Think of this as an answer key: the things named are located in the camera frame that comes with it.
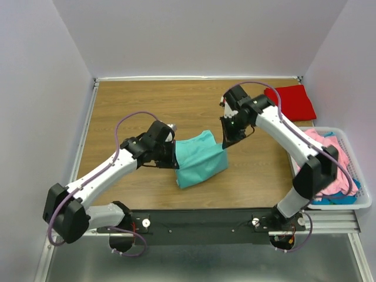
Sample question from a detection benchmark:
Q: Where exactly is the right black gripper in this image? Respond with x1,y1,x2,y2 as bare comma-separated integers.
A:
219,114,250,149

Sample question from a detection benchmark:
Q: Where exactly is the teal t shirt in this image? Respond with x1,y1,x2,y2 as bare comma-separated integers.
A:
175,130,229,189

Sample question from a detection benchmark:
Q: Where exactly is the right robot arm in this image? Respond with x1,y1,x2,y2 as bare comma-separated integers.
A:
220,85,338,230

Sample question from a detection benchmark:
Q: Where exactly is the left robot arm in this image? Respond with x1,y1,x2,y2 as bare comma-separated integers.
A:
42,120,179,244

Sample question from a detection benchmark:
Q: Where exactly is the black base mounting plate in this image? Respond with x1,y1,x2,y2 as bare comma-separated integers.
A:
97,208,306,253

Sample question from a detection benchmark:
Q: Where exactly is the folded red t shirt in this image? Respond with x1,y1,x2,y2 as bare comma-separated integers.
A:
276,85,317,122

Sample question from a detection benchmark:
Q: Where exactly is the blue t shirt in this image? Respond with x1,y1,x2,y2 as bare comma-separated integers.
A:
311,130,362,206

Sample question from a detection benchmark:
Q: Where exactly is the pink t shirt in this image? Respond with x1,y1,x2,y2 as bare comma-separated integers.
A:
295,128,360,197

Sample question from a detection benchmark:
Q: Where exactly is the white plastic laundry basket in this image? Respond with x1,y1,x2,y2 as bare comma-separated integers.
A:
300,126,372,210

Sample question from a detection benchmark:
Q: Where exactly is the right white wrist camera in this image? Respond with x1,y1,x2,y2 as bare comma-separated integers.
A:
219,97,238,118

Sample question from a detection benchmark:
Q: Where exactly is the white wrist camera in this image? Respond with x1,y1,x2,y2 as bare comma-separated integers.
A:
165,124,177,142
219,97,238,118

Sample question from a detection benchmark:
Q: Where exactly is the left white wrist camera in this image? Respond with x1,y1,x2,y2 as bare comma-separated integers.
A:
165,124,177,142

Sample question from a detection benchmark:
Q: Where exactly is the aluminium frame rail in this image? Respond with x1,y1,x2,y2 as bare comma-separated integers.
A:
35,210,374,281

